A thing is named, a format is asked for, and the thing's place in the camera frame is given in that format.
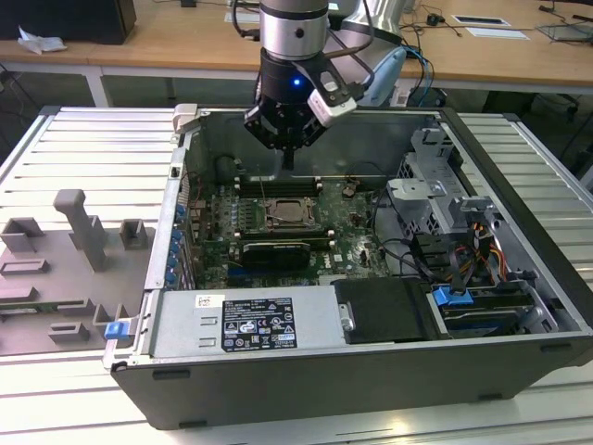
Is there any silver power supply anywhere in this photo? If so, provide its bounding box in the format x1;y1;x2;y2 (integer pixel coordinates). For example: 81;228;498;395
150;283;347;361

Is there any green motherboard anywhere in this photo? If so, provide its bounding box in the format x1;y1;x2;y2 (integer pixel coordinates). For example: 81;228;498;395
184;178;418;288

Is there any black box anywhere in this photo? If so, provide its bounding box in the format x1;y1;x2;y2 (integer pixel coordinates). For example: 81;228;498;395
0;0;138;45

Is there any blue cable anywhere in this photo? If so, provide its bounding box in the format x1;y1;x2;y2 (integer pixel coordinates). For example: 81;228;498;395
403;44;436;110

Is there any black plastic bay cover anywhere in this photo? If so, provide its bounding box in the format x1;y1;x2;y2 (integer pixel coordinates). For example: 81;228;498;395
333;277;441;345

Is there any orange yellow wire harness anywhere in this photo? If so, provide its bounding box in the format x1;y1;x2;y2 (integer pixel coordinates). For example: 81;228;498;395
472;222;510;280

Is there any grey case latch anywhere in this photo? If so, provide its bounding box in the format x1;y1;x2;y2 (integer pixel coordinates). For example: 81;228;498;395
171;103;201;136

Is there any thick black wire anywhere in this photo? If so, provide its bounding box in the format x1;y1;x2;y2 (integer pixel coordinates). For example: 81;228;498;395
369;187;446;284

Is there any grey metal drive cage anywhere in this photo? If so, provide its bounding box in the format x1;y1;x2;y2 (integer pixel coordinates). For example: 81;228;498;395
386;127;506;242

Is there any crumpled white paper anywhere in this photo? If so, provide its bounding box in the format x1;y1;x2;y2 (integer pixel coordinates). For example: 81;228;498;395
17;25;69;55

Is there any clear tray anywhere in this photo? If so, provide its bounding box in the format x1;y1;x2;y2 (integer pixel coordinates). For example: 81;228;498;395
535;20;593;45

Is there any grey parts rack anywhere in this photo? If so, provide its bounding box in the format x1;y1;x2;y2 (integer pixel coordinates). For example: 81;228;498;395
0;188;157;358

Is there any white paper sheet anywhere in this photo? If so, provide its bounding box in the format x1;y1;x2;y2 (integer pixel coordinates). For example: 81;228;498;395
465;26;532;42

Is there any flat black wire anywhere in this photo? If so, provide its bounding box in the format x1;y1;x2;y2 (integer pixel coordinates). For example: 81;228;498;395
446;245;467;297

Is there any black open PC case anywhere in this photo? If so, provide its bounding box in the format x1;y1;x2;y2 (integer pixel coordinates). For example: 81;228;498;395
102;104;593;430

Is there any black camera bracket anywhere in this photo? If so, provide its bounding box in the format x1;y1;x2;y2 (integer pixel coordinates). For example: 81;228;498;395
298;59;361;101

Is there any white desk cable grommet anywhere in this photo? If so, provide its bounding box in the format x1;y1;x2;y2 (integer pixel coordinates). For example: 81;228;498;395
451;13;511;27

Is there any hard disk in blue carrier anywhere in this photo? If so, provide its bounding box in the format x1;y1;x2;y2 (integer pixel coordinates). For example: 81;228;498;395
428;285;541;339

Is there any wooden desk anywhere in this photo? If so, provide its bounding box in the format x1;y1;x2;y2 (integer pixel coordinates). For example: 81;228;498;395
0;0;593;108

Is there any pale blue teach pendant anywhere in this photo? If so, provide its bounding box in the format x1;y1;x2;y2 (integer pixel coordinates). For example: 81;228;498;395
363;44;410;107

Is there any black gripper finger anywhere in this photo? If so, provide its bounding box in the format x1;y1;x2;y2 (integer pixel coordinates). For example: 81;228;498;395
289;115;328;171
244;105;290;171

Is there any metal socket cover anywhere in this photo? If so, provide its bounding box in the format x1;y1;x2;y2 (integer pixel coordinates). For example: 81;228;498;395
264;197;321;229

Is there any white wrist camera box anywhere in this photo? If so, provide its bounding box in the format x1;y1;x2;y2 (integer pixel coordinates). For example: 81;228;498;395
308;87;359;129

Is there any CPU socket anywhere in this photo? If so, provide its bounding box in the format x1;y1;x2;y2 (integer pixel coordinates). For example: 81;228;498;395
260;194;323;232

